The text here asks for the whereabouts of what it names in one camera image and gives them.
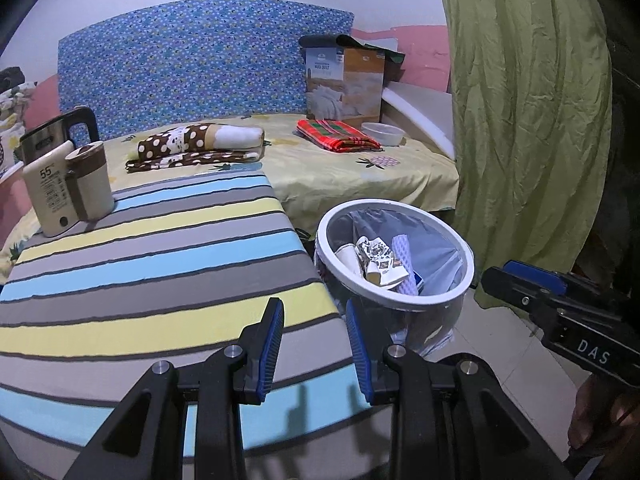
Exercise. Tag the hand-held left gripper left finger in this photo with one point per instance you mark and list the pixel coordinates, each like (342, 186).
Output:
(270, 350)

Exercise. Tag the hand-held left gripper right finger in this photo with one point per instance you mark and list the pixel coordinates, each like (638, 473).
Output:
(359, 360)

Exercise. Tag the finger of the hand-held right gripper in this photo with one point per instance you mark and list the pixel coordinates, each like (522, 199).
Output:
(537, 274)
(510, 292)

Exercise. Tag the translucent plastic bin liner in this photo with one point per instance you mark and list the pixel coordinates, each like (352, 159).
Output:
(435, 245)

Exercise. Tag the patterned paper cup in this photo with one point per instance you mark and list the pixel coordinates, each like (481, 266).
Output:
(372, 250)
(386, 275)

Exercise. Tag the white round trash bin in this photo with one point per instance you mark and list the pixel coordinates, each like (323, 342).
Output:
(320, 255)

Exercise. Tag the person's right hand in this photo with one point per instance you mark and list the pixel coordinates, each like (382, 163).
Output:
(595, 410)

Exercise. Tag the striped cloth covered table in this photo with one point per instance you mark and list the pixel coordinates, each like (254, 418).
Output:
(150, 285)

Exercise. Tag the green curtain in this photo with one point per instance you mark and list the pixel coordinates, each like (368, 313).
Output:
(525, 135)

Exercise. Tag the bed with yellow sheet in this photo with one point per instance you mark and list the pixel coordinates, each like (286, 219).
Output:
(325, 175)

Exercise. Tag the white curved bed board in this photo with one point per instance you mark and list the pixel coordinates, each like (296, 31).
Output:
(420, 115)

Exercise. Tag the white plastic bowl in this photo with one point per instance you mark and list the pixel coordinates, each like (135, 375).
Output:
(385, 135)

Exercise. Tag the folded polka dot blanket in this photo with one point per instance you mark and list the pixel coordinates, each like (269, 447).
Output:
(190, 158)

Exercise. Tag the red plaid folded cloth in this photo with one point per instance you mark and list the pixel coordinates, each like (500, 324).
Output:
(335, 135)

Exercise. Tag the rolled polka dot blanket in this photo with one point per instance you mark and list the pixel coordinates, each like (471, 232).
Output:
(170, 142)

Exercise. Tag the beige electric jug brown lid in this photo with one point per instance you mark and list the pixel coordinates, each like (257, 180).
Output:
(95, 190)

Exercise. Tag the cardboard quilt box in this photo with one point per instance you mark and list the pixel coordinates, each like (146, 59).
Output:
(340, 85)

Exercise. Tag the blue floral headboard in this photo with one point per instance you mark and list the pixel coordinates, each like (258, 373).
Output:
(200, 60)

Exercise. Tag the stainless steel electric kettle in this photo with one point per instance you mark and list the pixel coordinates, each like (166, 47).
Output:
(45, 137)

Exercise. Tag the pineapple print storage bag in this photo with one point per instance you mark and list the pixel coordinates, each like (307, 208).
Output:
(10, 112)

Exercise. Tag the black handbag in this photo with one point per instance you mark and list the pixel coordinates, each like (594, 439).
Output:
(10, 77)

